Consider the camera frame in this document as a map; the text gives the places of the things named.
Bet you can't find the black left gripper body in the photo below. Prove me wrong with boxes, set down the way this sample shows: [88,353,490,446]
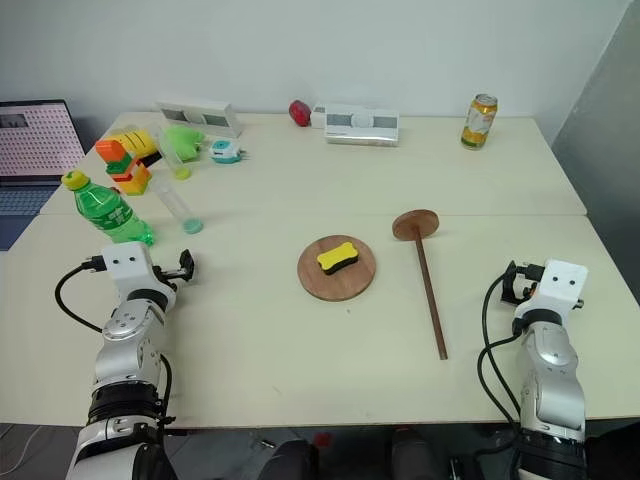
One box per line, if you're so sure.
[151,266,185,294]

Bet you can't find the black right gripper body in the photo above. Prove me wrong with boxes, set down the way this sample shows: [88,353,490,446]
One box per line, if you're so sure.
[516,262,545,303]

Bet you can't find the wooden stick with disc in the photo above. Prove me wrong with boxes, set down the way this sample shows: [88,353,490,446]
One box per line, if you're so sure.
[391,208,449,361]

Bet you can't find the round wooden plate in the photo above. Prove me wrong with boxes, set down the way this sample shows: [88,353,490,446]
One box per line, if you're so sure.
[296,233,377,303]

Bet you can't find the clear tube with green cap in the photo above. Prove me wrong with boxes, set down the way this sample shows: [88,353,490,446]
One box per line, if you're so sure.
[150,179,204,235]

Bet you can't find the green plastic soda bottle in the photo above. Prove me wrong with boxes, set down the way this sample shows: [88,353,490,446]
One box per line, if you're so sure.
[60,169,157,248]

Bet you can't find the orange green yellow block toy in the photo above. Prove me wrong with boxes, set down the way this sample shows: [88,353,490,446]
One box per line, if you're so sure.
[95,139,153,196]

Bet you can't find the teal white small gadget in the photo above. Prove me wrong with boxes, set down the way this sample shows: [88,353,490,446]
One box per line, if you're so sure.
[208,139,250,167]

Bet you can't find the green plush toy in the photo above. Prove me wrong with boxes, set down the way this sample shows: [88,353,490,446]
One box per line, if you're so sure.
[163,124,208,163]

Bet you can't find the white box with grey panels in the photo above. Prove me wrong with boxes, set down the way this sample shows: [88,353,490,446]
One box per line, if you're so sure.
[310,103,401,148]
[155,99,245,139]

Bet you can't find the yellow black sponge eraser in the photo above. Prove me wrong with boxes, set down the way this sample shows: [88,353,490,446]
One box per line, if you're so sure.
[315,241,361,277]

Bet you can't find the yellow green drink can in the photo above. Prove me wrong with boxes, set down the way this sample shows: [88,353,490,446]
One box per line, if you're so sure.
[460,92,499,151]

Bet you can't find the red round object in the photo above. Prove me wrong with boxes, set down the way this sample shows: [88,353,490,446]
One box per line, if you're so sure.
[288,99,313,129]

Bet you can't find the open laptop computer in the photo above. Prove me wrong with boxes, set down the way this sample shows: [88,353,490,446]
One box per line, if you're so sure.
[0,98,87,252]

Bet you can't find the dark rounded shape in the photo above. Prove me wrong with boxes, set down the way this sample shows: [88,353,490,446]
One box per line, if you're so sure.
[258,438,321,480]

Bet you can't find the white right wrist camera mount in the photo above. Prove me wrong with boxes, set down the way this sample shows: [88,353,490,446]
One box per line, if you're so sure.
[513,258,589,322]

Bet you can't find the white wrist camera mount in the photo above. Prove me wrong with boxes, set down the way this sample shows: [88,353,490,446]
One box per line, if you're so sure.
[101,241,178,312]
[513,258,589,322]

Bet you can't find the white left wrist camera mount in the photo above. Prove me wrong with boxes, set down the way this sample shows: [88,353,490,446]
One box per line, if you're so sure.
[101,241,178,312]

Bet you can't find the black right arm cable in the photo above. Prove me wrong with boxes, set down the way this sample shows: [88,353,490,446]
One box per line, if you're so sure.
[476,272,524,427]

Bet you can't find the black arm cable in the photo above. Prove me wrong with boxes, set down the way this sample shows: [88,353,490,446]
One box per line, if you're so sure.
[476,272,524,427]
[54,255,109,334]

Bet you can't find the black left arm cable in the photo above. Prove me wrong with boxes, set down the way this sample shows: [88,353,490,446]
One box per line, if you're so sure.
[54,255,109,334]

